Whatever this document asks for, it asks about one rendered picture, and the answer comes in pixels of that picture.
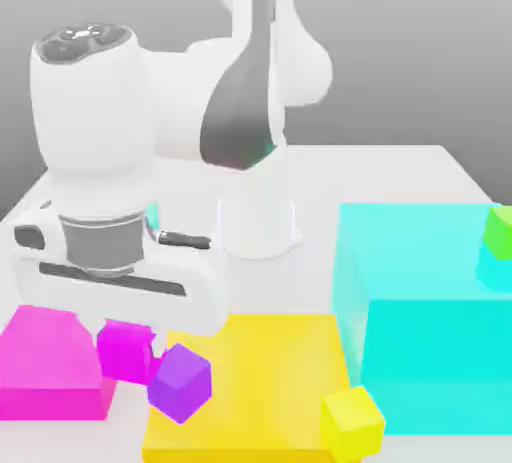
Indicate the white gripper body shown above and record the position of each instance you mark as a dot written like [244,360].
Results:
[192,303]

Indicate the small magenta cube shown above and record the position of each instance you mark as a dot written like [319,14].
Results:
[122,351]

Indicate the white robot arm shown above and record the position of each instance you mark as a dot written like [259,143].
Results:
[92,111]

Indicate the small purple cube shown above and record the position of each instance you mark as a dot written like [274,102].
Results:
[180,385]

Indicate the small yellow cube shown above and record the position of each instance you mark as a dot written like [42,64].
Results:
[352,425]

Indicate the small green cube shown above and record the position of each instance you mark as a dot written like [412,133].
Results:
[500,233]

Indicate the large yellow box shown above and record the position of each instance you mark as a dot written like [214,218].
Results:
[256,383]

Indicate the large magenta box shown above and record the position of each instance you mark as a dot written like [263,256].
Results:
[44,367]

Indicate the large cyan box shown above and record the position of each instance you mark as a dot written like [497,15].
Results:
[432,311]

